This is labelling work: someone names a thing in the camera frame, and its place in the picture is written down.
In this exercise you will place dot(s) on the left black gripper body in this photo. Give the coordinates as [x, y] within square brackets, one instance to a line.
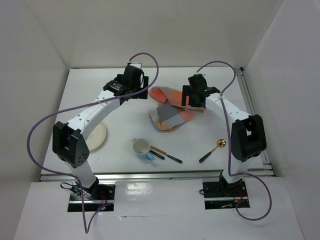
[136, 88]

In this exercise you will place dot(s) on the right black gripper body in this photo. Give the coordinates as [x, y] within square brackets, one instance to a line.
[187, 91]

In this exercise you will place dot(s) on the orange grey checked placemat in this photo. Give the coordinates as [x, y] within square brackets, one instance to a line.
[170, 114]

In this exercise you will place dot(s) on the gold spoon dark handle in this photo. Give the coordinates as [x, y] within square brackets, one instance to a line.
[219, 144]

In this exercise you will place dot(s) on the cream round plate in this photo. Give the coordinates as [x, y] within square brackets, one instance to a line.
[97, 137]

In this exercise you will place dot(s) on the blue white mug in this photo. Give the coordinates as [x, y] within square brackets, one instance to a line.
[142, 149]

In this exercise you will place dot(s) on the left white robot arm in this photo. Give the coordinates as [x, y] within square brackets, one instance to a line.
[69, 139]

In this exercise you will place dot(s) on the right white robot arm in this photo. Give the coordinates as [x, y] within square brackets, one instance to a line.
[245, 133]

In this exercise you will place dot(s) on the gold knife dark handle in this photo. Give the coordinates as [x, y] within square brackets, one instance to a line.
[164, 153]

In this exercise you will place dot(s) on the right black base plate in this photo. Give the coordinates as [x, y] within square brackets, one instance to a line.
[217, 198]

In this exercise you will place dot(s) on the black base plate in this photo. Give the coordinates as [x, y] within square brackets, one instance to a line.
[217, 198]
[104, 200]

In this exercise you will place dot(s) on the right aluminium rail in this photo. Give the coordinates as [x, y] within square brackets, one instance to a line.
[267, 165]

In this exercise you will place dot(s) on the aluminium rail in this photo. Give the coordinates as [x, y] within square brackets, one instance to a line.
[267, 165]
[158, 175]

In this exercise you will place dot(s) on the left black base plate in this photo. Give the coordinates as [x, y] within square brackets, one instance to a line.
[104, 200]

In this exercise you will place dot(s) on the front aluminium rail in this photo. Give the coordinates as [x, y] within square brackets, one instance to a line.
[158, 175]

